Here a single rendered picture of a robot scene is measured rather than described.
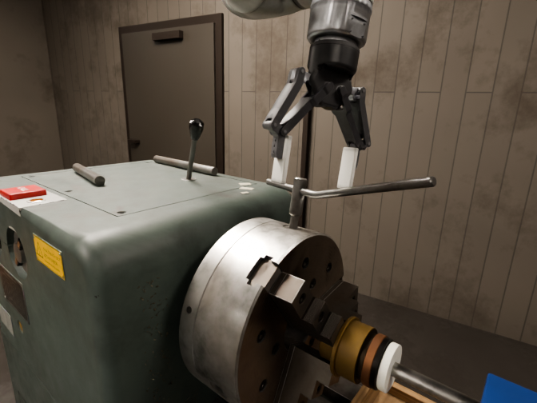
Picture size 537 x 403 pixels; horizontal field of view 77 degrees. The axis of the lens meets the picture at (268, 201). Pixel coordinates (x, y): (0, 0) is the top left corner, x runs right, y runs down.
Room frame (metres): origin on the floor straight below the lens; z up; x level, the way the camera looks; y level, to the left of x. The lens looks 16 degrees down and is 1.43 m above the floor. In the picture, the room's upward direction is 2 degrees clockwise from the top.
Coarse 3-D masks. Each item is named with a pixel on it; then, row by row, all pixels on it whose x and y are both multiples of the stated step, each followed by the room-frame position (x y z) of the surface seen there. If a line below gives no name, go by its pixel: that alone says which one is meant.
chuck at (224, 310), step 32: (288, 224) 0.58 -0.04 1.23; (256, 256) 0.46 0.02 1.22; (288, 256) 0.46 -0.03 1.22; (320, 256) 0.54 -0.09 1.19; (224, 288) 0.44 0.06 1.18; (256, 288) 0.42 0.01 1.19; (320, 288) 0.55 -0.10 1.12; (224, 320) 0.41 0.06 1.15; (256, 320) 0.41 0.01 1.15; (224, 352) 0.39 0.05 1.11; (256, 352) 0.41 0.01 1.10; (224, 384) 0.39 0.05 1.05; (256, 384) 0.41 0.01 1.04
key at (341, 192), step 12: (408, 180) 0.39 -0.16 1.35; (420, 180) 0.37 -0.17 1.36; (432, 180) 0.36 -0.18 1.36; (300, 192) 0.54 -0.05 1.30; (312, 192) 0.52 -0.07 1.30; (324, 192) 0.50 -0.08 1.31; (336, 192) 0.47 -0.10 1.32; (348, 192) 0.46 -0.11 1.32; (360, 192) 0.44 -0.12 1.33; (372, 192) 0.43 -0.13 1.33
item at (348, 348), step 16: (352, 320) 0.45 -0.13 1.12; (352, 336) 0.42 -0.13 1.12; (368, 336) 0.43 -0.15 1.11; (384, 336) 0.43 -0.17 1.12; (320, 352) 0.44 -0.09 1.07; (336, 352) 0.41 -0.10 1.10; (352, 352) 0.40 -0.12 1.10; (368, 352) 0.40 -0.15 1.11; (336, 368) 0.41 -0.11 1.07; (352, 368) 0.40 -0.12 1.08; (368, 368) 0.39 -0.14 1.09; (368, 384) 0.39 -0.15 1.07
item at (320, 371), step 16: (288, 352) 0.47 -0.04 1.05; (304, 352) 0.46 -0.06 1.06; (288, 368) 0.46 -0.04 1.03; (304, 368) 0.44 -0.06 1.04; (320, 368) 0.43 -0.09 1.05; (288, 384) 0.44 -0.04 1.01; (304, 384) 0.43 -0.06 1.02; (320, 384) 0.44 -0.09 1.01; (288, 400) 0.43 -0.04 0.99; (304, 400) 0.44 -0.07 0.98
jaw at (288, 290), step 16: (256, 272) 0.45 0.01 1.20; (272, 272) 0.44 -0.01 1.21; (272, 288) 0.43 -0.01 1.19; (288, 288) 0.42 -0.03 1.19; (304, 288) 0.43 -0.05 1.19; (288, 304) 0.41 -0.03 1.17; (304, 304) 0.43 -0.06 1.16; (320, 304) 0.43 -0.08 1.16; (288, 320) 0.46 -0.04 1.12; (304, 320) 0.42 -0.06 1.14; (320, 320) 0.43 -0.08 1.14; (336, 320) 0.43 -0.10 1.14; (320, 336) 0.42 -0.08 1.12; (336, 336) 0.42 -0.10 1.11
